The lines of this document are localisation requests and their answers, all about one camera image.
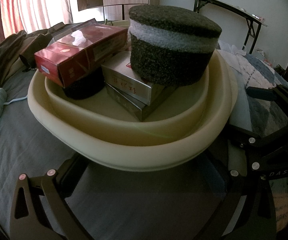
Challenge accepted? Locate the dark foam cylinder white band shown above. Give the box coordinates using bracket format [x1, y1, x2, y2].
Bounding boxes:
[128, 4, 222, 87]

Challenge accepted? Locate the glossy red box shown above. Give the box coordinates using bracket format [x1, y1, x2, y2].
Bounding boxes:
[34, 25, 129, 88]

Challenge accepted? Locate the olive jacket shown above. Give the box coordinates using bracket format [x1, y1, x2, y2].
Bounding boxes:
[0, 22, 67, 87]

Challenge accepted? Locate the red striped curtain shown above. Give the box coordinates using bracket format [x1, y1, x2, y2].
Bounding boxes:
[0, 0, 74, 55]

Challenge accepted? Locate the white power cable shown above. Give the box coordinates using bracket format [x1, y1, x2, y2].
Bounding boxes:
[2, 95, 30, 106]

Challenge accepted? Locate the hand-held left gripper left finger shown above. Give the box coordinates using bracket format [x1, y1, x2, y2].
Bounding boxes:
[10, 152, 94, 240]

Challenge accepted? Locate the grey bed sheet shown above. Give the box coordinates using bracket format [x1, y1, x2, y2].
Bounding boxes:
[0, 65, 235, 240]

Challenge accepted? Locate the black folding table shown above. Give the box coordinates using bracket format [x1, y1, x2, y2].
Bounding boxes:
[186, 0, 270, 54]

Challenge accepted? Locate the small dark foam cylinder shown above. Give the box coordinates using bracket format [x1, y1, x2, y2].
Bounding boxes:
[62, 67, 106, 100]

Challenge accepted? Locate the blue checkered blanket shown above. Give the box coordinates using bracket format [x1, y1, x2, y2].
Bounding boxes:
[218, 42, 288, 137]

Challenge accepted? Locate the cream plastic basin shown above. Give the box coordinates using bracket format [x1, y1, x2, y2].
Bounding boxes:
[27, 19, 239, 173]

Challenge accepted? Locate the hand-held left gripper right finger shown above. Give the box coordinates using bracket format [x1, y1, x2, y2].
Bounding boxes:
[198, 152, 277, 240]

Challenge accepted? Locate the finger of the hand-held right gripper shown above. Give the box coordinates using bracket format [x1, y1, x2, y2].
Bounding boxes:
[227, 122, 288, 150]
[246, 84, 288, 111]

